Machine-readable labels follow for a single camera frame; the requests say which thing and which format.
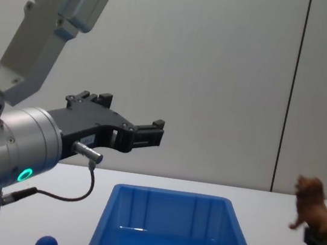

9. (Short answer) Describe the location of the blue plastic bin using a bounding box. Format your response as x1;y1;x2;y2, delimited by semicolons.
84;179;275;245

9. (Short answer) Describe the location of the thin dark cable with silver plug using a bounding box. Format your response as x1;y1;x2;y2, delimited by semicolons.
1;132;107;215

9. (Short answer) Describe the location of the brown lion toy figure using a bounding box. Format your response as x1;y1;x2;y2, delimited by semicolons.
287;174;327;241

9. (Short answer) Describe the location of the blue ball toy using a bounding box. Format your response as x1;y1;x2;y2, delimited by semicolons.
35;234;61;245

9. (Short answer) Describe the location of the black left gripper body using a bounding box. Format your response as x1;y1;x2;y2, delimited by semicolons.
41;96;139;171

